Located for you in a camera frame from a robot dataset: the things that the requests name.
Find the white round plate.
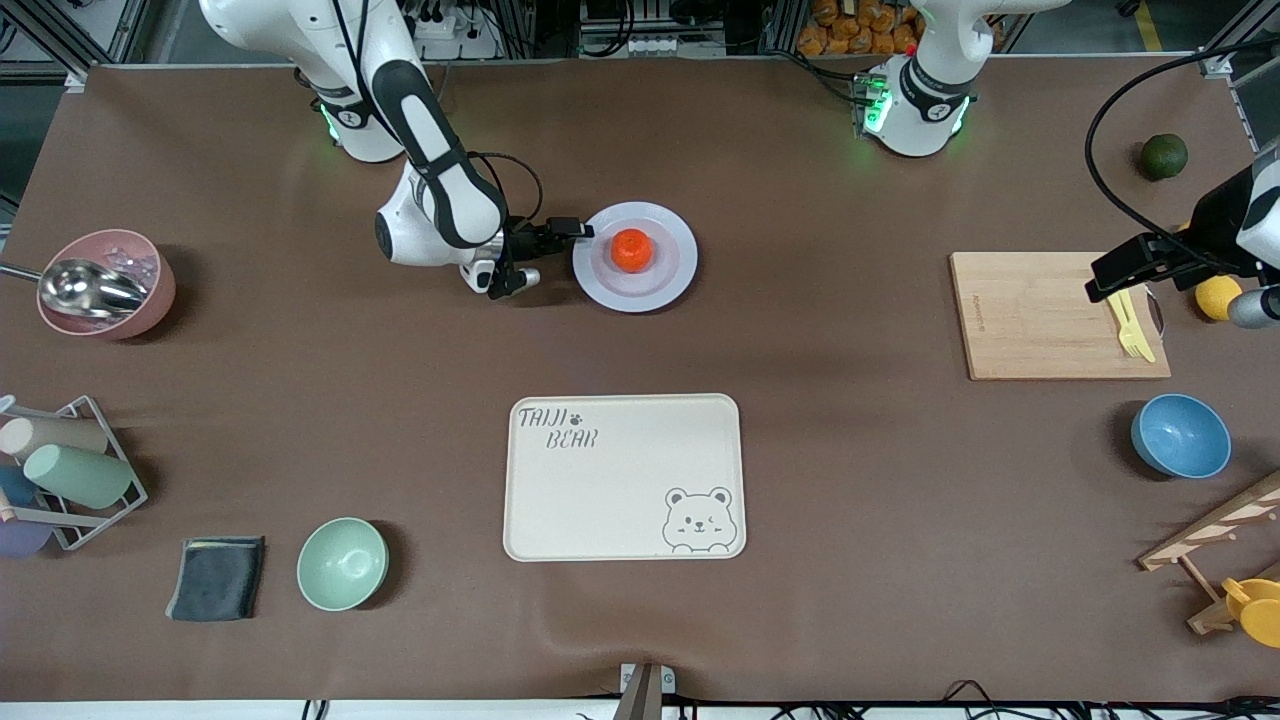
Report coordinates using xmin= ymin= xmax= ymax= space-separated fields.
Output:
xmin=572 ymin=201 xmax=699 ymax=314

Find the yellow plastic fork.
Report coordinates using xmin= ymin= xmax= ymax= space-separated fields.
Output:
xmin=1105 ymin=290 xmax=1146 ymax=359

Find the yellow lemon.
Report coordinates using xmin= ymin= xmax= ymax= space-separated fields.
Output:
xmin=1195 ymin=275 xmax=1246 ymax=322

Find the dark green avocado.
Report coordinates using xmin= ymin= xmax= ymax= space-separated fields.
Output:
xmin=1140 ymin=133 xmax=1190 ymax=182

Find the wooden cutting board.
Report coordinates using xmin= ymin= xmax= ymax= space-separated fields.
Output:
xmin=948 ymin=251 xmax=1172 ymax=382

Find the blue bowl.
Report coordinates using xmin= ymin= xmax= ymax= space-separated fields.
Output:
xmin=1131 ymin=393 xmax=1233 ymax=480

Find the white power strip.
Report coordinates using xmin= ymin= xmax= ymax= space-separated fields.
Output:
xmin=628 ymin=35 xmax=723 ymax=57
xmin=405 ymin=0 xmax=501 ymax=61

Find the beige bear print tray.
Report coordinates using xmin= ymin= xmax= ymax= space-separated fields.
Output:
xmin=502 ymin=393 xmax=748 ymax=563

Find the wooden dish rack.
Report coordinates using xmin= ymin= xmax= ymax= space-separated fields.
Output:
xmin=1138 ymin=470 xmax=1280 ymax=636

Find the pile of orange fruit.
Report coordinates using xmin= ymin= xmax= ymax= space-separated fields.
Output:
xmin=797 ymin=0 xmax=921 ymax=57

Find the brown table cloth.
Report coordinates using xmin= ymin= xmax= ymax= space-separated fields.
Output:
xmin=0 ymin=55 xmax=1280 ymax=703

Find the yellow mug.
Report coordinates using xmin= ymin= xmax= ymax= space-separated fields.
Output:
xmin=1222 ymin=577 xmax=1280 ymax=649

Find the light green bowl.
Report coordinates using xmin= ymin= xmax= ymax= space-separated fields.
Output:
xmin=296 ymin=516 xmax=390 ymax=612

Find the pink bowl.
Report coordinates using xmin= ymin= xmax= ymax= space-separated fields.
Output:
xmin=36 ymin=230 xmax=177 ymax=341

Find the metal scoop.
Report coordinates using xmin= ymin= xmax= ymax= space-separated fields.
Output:
xmin=0 ymin=258 xmax=151 ymax=321

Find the dark grey folded cloth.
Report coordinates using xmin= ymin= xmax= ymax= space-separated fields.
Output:
xmin=165 ymin=536 xmax=267 ymax=623

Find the green cup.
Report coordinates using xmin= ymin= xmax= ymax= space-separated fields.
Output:
xmin=23 ymin=444 xmax=135 ymax=510

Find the beige cup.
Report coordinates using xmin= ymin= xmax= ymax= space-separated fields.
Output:
xmin=0 ymin=415 xmax=109 ymax=463

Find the purple cup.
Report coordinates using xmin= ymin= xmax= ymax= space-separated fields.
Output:
xmin=0 ymin=518 xmax=53 ymax=559

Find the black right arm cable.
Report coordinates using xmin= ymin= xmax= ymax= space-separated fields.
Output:
xmin=468 ymin=150 xmax=547 ymax=241

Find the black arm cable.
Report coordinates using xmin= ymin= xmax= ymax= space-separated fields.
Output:
xmin=1085 ymin=38 xmax=1280 ymax=251
xmin=468 ymin=150 xmax=547 ymax=241

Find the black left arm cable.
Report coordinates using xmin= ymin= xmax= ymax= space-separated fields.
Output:
xmin=1085 ymin=38 xmax=1280 ymax=251

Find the aluminium frame post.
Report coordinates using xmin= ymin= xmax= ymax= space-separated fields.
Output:
xmin=1197 ymin=0 xmax=1280 ymax=79
xmin=25 ymin=0 xmax=151 ymax=93

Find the grey wire cup rack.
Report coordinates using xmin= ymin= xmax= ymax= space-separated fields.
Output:
xmin=0 ymin=395 xmax=149 ymax=552

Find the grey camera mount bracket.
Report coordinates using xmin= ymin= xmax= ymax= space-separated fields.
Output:
xmin=612 ymin=662 xmax=677 ymax=720

